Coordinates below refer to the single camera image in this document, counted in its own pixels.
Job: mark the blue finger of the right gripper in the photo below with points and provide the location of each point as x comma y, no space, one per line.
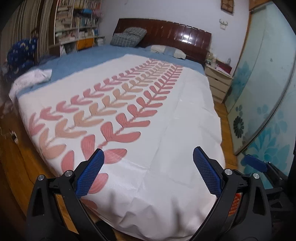
255,163

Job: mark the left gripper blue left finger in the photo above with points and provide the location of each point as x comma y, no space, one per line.
86,173

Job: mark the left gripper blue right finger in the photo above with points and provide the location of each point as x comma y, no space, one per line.
210,171

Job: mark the red plastic mesh trash basket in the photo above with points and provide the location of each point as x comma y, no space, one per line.
235,204

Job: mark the floral sliding wardrobe door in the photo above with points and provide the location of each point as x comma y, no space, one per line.
261,99

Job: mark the white leaf-pattern bed cover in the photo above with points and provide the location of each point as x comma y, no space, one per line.
147,116

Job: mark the beige wooden nightstand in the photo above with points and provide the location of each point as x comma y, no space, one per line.
219,82

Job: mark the white cloth on bed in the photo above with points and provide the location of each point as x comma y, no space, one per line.
31,78

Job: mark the blue bed sheet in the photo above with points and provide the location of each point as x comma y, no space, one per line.
74,62

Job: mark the flat blue white pillow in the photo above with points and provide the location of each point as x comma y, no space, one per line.
167,50

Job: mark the dark red wooden headboard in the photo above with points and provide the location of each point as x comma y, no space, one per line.
192,41

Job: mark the navy moon-pattern garment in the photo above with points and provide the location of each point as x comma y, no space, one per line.
20,58

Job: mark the grey checked pillow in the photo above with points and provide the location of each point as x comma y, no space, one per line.
130,37

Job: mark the white bookshelf with books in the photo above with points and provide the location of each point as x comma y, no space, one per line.
74,26

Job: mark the beige curtain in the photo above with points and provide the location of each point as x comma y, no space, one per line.
29,18

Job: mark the white charger with cable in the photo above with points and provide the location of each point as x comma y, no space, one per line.
10,134

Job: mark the white deer wall hook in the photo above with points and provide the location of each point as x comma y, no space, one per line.
223,24

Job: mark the framed wall picture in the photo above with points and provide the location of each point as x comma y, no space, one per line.
227,6

